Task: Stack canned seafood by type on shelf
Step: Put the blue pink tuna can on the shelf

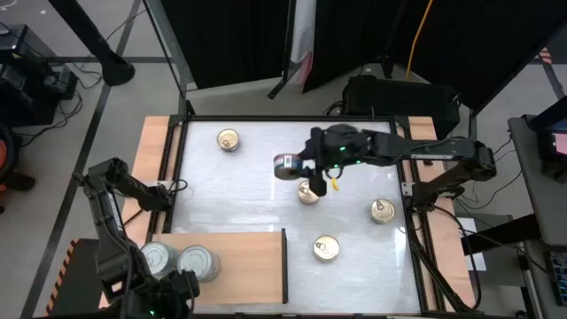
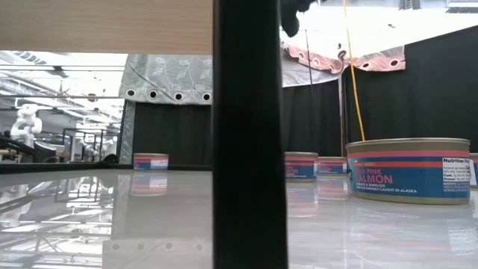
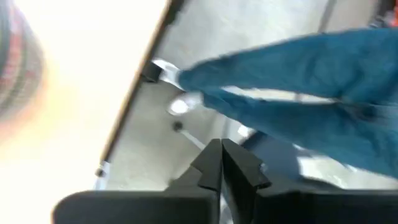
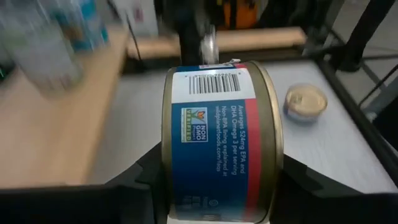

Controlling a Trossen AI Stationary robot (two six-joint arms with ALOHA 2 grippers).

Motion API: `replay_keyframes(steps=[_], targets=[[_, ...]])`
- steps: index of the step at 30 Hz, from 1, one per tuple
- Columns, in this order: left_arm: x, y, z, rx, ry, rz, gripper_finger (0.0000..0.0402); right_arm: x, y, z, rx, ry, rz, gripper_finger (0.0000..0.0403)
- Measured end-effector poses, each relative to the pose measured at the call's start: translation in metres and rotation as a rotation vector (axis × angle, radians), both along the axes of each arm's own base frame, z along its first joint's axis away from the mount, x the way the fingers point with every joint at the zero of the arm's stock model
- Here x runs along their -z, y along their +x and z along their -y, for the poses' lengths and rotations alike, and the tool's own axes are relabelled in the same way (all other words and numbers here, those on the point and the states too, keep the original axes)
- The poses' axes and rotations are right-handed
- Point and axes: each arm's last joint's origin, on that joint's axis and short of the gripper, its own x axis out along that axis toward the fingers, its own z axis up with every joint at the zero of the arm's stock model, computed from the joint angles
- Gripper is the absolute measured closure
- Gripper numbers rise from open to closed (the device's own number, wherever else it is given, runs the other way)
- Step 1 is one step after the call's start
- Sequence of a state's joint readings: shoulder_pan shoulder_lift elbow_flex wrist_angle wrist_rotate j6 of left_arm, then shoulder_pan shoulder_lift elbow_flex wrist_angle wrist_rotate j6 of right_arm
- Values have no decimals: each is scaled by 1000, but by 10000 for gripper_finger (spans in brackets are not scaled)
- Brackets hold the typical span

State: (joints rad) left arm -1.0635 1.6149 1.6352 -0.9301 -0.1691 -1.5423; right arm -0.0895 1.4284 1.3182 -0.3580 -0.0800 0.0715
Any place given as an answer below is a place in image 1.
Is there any grey side table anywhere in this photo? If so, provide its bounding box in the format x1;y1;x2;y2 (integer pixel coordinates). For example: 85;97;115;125
507;113;567;249

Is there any grey metal beam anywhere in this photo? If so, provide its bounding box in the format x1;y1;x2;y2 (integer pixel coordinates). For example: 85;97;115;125
142;0;198;117

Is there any black curtain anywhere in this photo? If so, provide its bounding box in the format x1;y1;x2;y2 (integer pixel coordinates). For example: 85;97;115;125
300;0;407;95
384;0;567;114
159;0;297;90

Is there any black hazard-striped platform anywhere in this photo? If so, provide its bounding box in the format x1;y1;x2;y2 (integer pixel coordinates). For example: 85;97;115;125
43;237;116;318

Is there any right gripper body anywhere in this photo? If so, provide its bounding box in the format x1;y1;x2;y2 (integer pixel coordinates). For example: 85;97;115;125
322;123;371;172

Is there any yellow cable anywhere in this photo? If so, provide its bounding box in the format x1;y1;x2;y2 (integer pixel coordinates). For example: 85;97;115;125
405;0;434;81

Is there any black equipment box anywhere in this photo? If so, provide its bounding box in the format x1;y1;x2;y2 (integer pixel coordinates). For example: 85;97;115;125
343;74;462;143

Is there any black floor beam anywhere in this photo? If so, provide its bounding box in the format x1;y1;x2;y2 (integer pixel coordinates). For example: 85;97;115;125
460;214;542;257

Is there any black electronics cart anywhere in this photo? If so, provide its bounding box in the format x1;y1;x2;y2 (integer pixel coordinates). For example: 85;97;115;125
0;24;80;128

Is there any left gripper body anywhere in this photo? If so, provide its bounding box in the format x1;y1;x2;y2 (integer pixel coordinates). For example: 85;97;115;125
126;276;191;319

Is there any monitor with pink screen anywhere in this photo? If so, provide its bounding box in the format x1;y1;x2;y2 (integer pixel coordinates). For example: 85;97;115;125
529;95;567;183

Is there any wooden table side board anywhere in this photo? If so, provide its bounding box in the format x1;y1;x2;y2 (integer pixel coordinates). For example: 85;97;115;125
407;115;478;311
97;115;183;310

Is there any orange and black wheel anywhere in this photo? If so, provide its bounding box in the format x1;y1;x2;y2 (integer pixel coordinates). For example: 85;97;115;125
0;121;21;187

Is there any dark keyboard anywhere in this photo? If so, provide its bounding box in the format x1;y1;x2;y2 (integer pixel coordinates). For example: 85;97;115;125
547;250;567;307

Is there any light wooden shelf board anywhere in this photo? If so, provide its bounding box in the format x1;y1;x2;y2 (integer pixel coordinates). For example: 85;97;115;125
140;230;284;307

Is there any black pole with round base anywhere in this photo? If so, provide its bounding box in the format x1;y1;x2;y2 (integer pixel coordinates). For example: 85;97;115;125
47;0;136;88

